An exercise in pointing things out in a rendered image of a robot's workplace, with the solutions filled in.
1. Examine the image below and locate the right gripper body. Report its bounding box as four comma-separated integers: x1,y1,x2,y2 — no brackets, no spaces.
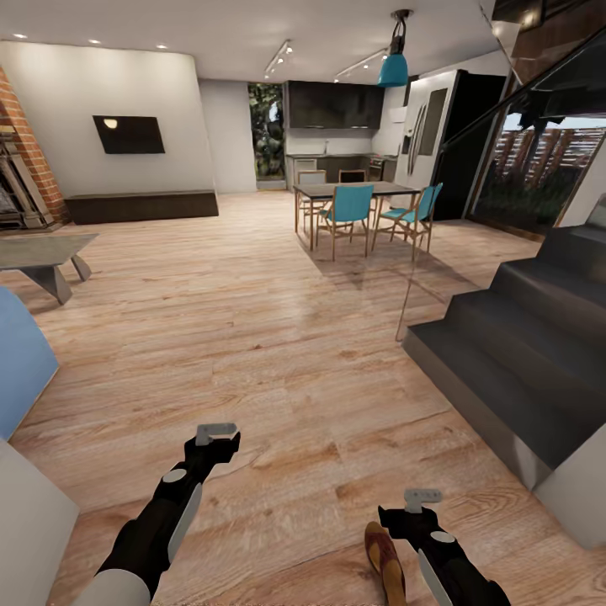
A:
386,506,439,544

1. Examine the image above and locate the sandal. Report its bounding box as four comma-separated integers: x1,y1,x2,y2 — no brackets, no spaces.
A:
364,521,407,606

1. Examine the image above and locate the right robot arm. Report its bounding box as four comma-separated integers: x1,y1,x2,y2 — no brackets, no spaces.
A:
378,488,511,606

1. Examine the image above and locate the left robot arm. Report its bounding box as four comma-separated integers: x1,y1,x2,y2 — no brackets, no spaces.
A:
72,422,241,606

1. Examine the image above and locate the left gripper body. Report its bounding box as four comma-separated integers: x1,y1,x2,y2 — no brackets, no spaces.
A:
184,438,232,472

